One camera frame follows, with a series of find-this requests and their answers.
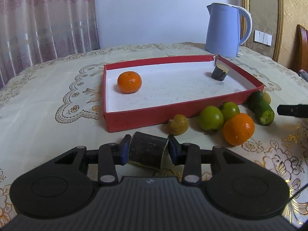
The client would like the pink patterned curtain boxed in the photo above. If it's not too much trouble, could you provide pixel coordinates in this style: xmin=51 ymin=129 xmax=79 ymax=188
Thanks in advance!
xmin=1 ymin=0 xmax=100 ymax=87

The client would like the green cucumber piece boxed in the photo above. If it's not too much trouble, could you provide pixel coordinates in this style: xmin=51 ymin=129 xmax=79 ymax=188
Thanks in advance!
xmin=247 ymin=91 xmax=275 ymax=126

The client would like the red shallow cardboard box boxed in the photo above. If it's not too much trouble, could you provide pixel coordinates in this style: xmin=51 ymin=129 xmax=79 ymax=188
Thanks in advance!
xmin=101 ymin=55 xmax=264 ymax=132

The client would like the yellow-brown small pear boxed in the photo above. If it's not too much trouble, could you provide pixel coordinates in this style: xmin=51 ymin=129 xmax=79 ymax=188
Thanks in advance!
xmin=168 ymin=114 xmax=189 ymax=136

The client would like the cream embroidered tablecloth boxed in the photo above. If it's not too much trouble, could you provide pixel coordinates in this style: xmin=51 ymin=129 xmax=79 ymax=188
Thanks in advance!
xmin=1 ymin=43 xmax=307 ymax=229

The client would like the wooden headboard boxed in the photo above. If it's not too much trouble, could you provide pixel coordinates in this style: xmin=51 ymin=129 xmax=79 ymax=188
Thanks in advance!
xmin=291 ymin=24 xmax=308 ymax=73

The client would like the white wall switch panel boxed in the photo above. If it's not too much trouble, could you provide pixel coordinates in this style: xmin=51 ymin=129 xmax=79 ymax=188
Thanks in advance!
xmin=254 ymin=30 xmax=273 ymax=46

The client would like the gold framed wall panel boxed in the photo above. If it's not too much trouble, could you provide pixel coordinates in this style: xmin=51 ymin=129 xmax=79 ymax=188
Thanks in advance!
xmin=241 ymin=0 xmax=284 ymax=61

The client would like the orange tangerine on table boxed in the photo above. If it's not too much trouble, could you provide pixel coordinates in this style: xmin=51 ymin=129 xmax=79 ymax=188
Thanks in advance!
xmin=222 ymin=113 xmax=255 ymax=146

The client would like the green round fruit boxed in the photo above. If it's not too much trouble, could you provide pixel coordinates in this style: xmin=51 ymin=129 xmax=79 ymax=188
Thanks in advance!
xmin=198 ymin=105 xmax=224 ymax=133
xmin=219 ymin=102 xmax=240 ymax=122

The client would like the orange tangerine in box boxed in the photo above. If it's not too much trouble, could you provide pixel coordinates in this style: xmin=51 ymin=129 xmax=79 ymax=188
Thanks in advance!
xmin=117 ymin=71 xmax=142 ymax=93

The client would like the small yellow-brown fruit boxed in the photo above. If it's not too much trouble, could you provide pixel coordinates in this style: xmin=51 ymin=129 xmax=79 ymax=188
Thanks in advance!
xmin=262 ymin=92 xmax=271 ymax=104

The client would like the blue electric kettle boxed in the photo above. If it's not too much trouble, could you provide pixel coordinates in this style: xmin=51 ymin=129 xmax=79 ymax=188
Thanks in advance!
xmin=205 ymin=3 xmax=253 ymax=57

